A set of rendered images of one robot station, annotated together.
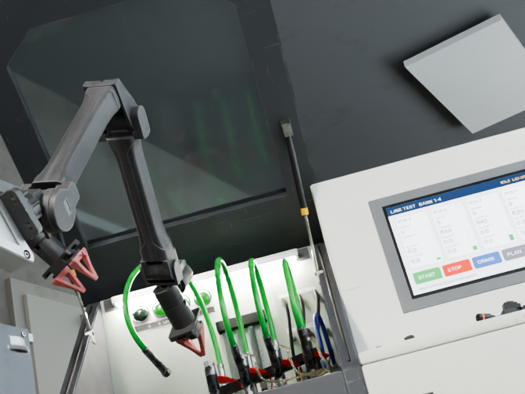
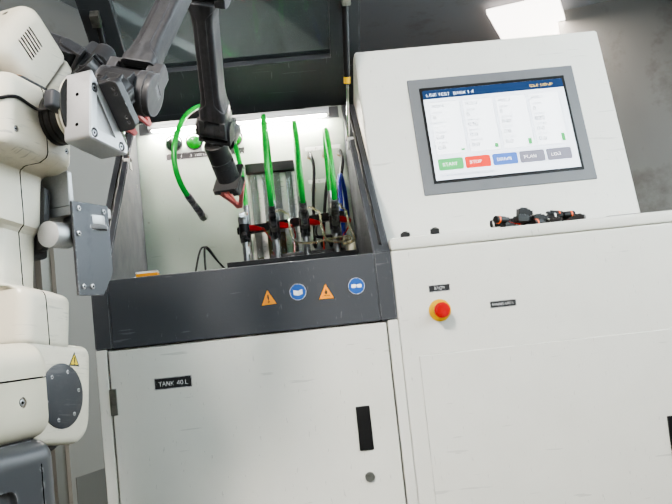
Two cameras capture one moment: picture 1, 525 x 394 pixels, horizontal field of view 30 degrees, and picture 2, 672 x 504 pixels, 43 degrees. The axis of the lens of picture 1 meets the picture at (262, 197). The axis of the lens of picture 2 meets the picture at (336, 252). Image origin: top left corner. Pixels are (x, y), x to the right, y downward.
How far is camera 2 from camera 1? 0.40 m
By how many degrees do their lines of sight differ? 20
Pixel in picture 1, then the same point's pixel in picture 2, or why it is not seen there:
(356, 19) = not seen: outside the picture
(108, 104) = not seen: outside the picture
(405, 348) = (431, 241)
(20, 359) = (100, 238)
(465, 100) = not seen: outside the picture
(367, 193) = (407, 72)
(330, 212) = (370, 84)
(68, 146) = (159, 20)
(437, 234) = (465, 125)
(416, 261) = (442, 148)
